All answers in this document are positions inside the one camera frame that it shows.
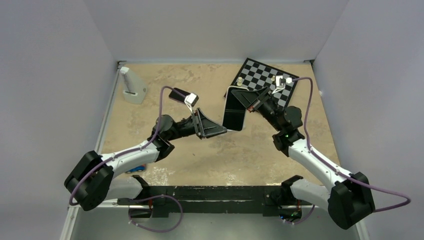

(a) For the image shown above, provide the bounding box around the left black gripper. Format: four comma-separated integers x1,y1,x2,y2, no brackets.
166,107,226,141

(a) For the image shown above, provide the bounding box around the white dispenser stand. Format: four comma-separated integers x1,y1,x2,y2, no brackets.
119,66,148,105

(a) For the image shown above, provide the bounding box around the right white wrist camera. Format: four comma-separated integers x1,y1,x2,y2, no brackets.
271,75,293,95

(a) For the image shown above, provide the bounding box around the phone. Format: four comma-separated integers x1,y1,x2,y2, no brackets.
222,85,247,131
168,87,191,104

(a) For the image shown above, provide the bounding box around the white chess piece left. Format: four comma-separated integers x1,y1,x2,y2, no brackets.
236,76,244,87

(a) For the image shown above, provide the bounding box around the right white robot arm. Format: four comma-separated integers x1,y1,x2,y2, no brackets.
231,88,376,230

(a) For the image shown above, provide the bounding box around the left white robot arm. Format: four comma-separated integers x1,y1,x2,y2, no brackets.
64,108,227,211

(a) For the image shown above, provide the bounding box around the colourful toy car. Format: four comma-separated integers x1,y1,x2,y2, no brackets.
126,164,146,174

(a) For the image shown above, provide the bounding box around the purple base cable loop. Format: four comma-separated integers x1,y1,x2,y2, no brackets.
128,193,185,234

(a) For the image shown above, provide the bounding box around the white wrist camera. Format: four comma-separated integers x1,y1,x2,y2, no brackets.
184,92,199,114
271,75,293,95

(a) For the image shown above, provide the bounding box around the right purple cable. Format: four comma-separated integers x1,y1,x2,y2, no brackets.
291,77,412,213

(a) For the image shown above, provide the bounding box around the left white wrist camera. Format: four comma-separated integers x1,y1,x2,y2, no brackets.
184,92,199,114

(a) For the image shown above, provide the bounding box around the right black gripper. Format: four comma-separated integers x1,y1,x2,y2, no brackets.
230,86,284,132

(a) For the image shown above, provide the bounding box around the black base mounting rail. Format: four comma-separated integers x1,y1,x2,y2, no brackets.
117,185,303,221

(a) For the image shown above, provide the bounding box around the black white chessboard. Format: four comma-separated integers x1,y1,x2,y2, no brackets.
231,58,297,108

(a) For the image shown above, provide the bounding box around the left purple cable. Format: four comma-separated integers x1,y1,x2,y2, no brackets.
68,86,188,206

